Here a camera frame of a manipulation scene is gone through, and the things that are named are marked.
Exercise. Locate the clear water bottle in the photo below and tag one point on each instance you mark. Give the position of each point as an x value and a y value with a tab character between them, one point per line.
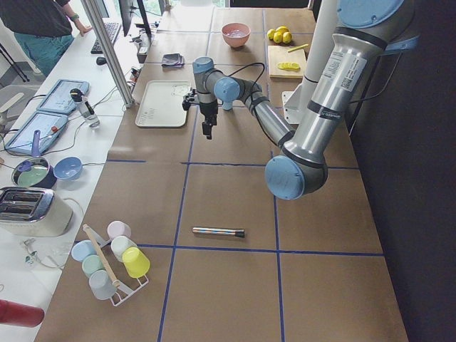
84	108

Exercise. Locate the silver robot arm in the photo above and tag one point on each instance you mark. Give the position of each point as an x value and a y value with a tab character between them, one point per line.
348	36

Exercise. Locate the light blue cup on rack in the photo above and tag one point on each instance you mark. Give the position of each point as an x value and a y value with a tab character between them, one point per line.
82	249

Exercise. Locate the white cup on rack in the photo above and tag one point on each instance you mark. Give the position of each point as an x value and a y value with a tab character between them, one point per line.
119	245

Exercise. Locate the yellow lemon lower right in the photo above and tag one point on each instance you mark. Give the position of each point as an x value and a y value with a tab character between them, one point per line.
287	37

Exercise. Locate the yellow lemon upper right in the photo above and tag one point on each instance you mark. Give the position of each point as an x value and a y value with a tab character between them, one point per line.
281	31

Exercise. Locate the yellow lemon lower left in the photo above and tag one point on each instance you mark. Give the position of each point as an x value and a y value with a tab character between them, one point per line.
278	37

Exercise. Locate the lower teach pendant tablet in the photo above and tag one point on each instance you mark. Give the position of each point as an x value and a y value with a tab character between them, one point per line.
51	126

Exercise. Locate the yellow lemon far left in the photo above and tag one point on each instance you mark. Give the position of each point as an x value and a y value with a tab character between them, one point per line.
270	34

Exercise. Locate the aluminium frame post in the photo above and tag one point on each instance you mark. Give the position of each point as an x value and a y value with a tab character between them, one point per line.
95	18

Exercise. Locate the pink bowl with ice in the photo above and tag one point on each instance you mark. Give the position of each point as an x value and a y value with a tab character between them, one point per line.
235	35

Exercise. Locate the grey purple folded cloth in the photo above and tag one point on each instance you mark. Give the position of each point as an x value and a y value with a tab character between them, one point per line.
173	60

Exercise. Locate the person in dark shirt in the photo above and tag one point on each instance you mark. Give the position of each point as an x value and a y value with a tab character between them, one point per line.
43	29

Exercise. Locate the cream serving tray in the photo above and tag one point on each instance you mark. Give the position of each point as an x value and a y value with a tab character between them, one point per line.
161	105

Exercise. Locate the black computer mouse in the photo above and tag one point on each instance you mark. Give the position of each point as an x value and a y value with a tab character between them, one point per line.
100	61

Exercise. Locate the pink cup on rack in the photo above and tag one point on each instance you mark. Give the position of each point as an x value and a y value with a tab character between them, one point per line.
118	228

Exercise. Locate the upper teach pendant tablet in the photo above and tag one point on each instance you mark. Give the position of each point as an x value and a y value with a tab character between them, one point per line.
58	99

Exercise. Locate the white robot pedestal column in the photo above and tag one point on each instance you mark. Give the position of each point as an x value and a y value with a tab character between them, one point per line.
295	102

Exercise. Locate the black monitor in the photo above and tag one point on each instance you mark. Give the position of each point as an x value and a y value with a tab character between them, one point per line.
127	8

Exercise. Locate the wooden cutting board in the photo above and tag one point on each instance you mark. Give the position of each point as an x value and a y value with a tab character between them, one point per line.
278	54

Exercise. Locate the blue bowl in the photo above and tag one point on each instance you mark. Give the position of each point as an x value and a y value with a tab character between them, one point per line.
69	168

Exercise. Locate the red bottle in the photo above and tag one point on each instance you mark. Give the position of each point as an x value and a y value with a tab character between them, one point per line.
16	314

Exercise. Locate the grey cup on rack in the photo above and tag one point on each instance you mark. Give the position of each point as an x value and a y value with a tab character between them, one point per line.
101	285

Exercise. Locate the yellow lemon slices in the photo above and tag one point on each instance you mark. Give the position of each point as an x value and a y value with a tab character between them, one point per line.
288	66

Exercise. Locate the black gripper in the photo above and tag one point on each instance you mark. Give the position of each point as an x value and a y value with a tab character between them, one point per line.
206	108

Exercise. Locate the green cup on rack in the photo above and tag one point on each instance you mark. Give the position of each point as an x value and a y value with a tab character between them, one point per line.
92	264

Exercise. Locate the yellow cup on rack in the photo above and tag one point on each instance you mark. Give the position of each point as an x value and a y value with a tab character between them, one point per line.
135	262

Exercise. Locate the steel muddler black handle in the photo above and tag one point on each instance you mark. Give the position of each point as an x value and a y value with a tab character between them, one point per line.
240	233

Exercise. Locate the yellow plastic knife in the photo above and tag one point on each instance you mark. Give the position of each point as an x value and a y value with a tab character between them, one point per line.
297	48

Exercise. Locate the white cup rack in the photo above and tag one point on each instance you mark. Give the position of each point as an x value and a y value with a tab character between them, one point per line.
124	291

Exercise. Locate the teach pendant tablet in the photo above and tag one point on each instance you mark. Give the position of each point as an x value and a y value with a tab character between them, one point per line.
58	99
51	126

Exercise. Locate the blue pot with lid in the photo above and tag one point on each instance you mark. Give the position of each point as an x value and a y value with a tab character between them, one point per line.
35	171

